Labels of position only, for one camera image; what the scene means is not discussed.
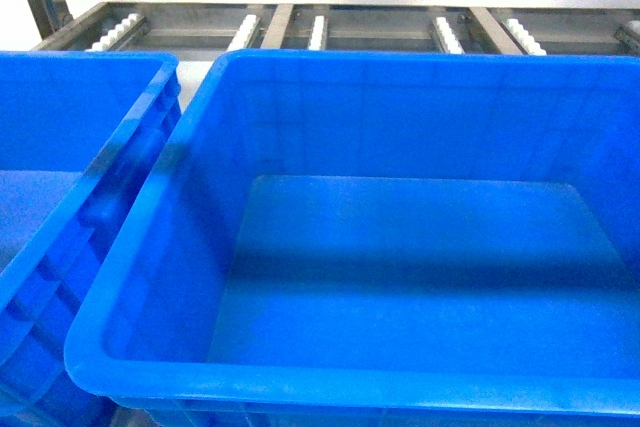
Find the blue plastic crate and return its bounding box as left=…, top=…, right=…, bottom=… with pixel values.
left=64, top=50, right=639, bottom=426
left=1, top=52, right=181, bottom=426

